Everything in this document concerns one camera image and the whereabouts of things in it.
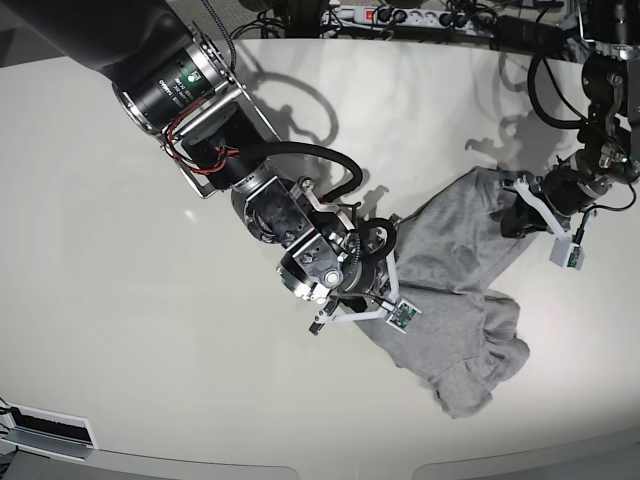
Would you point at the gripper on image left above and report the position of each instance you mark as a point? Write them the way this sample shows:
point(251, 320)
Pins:
point(344, 265)

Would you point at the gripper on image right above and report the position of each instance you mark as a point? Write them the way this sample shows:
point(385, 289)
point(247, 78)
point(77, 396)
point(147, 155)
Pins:
point(559, 195)

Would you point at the grey t-shirt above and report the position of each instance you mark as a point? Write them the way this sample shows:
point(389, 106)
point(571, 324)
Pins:
point(464, 342)

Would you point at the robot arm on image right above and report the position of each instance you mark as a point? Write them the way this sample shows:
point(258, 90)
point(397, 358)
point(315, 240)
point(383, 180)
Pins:
point(608, 132)

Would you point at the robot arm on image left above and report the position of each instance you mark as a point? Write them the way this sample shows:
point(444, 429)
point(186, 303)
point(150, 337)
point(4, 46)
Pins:
point(178, 87)

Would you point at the black power adapter box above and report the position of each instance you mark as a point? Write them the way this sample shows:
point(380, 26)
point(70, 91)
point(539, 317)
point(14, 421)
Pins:
point(521, 35)

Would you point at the white power strip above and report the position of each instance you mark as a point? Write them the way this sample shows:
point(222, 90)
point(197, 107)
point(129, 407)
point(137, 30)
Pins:
point(375, 18)

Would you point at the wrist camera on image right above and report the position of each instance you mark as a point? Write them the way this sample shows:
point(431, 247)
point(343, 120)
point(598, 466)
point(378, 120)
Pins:
point(566, 253)

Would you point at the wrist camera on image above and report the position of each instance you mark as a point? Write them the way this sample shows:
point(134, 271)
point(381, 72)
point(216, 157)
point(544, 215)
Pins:
point(402, 315)
point(566, 253)

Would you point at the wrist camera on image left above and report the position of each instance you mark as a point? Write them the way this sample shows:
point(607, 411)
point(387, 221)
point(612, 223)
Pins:
point(402, 315)

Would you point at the table cable grommet box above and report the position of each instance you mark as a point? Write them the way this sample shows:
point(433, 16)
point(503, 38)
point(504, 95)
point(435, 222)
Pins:
point(47, 433)

